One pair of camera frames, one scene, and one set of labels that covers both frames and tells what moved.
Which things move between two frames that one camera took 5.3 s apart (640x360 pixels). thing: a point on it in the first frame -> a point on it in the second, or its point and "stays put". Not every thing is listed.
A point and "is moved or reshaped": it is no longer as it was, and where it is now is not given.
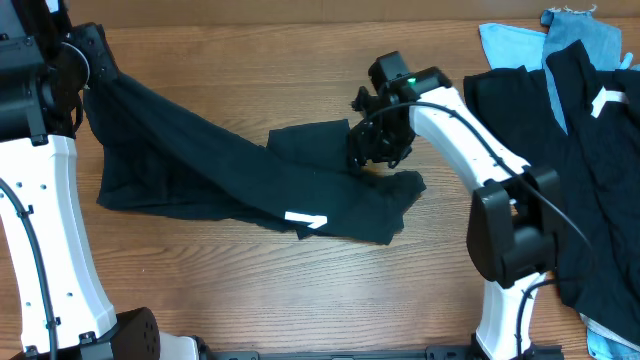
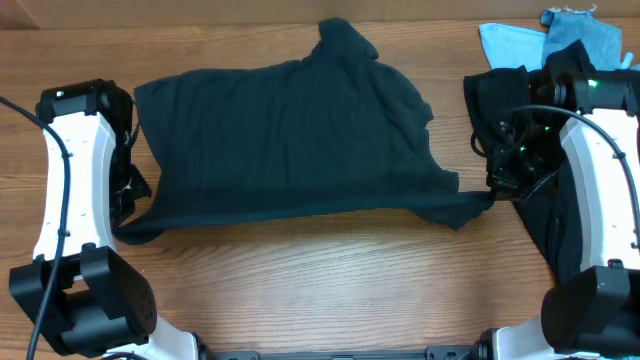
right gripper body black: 370,138 -> 507,180
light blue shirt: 507,47 stays put
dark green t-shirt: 306,180 is moved or reshaped
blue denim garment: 564,26 stays put
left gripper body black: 102,67 -> 130,183
